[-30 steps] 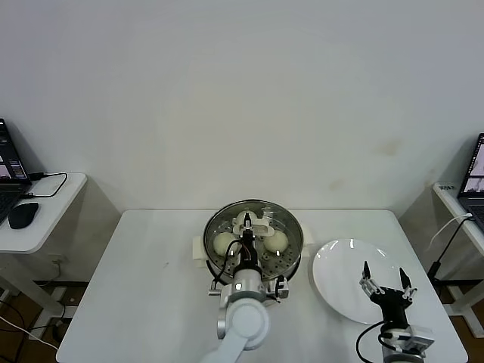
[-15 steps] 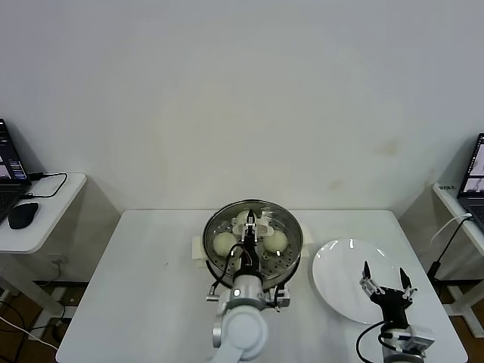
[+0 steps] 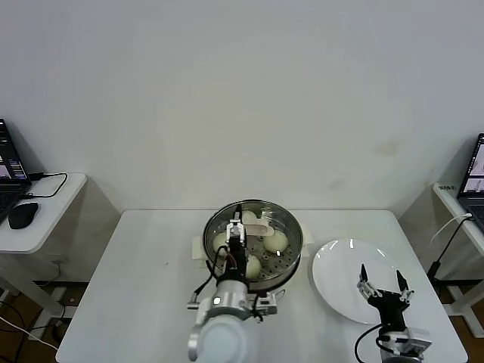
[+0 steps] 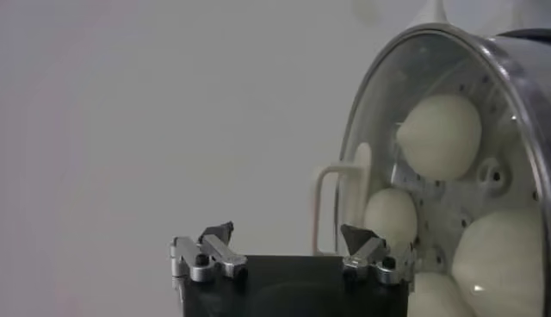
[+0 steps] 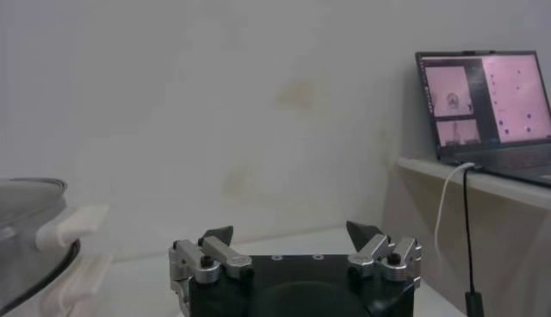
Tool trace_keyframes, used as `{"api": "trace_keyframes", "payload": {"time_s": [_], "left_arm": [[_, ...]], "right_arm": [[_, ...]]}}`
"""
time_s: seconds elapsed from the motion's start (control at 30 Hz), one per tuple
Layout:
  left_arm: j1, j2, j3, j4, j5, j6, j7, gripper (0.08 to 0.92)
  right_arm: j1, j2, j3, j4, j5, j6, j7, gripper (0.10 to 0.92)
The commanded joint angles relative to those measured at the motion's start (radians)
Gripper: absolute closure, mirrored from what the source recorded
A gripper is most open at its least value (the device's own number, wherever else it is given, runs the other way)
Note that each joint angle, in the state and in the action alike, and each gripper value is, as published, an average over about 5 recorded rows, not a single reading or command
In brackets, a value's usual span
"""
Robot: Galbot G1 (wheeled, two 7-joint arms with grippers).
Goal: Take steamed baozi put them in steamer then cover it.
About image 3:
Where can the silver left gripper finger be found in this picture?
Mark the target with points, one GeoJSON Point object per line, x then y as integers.
{"type": "Point", "coordinates": [235, 228]}

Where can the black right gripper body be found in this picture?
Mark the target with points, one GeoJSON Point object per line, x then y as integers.
{"type": "Point", "coordinates": [389, 308]}

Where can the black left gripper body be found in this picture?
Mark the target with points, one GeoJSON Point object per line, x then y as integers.
{"type": "Point", "coordinates": [236, 257]}

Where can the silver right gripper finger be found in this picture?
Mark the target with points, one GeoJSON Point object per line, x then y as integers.
{"type": "Point", "coordinates": [404, 291]}
{"type": "Point", "coordinates": [367, 287]}

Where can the white steamed baozi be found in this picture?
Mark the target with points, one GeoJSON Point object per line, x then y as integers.
{"type": "Point", "coordinates": [253, 266]}
{"type": "Point", "coordinates": [219, 242]}
{"type": "Point", "coordinates": [249, 216]}
{"type": "Point", "coordinates": [276, 242]}

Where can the round glass pot lid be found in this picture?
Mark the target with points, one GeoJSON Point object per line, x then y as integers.
{"type": "Point", "coordinates": [261, 228]}

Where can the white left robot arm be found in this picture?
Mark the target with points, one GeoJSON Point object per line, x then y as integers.
{"type": "Point", "coordinates": [223, 329]}

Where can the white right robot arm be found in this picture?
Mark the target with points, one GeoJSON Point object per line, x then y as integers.
{"type": "Point", "coordinates": [401, 349]}

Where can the stainless steel steamer basket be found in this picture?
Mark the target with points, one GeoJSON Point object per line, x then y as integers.
{"type": "Point", "coordinates": [287, 261]}

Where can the white round plate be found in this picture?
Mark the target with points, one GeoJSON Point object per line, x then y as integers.
{"type": "Point", "coordinates": [336, 280]}

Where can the white electric cooker base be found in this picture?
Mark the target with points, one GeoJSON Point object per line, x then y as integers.
{"type": "Point", "coordinates": [281, 281]}

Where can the grey laptop with dark screen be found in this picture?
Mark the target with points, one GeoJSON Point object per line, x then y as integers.
{"type": "Point", "coordinates": [472, 177]}

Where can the white floor power strip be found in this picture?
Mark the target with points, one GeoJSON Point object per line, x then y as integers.
{"type": "Point", "coordinates": [62, 295]}

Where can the white rounded side desk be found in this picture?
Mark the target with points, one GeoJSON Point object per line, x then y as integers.
{"type": "Point", "coordinates": [45, 223]}

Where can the black computer mouse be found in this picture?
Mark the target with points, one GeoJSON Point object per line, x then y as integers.
{"type": "Point", "coordinates": [22, 215]}

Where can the black laptop with pink screen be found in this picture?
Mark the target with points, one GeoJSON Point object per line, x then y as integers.
{"type": "Point", "coordinates": [9, 177]}

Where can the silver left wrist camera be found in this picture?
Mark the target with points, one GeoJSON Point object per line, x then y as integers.
{"type": "Point", "coordinates": [266, 304]}

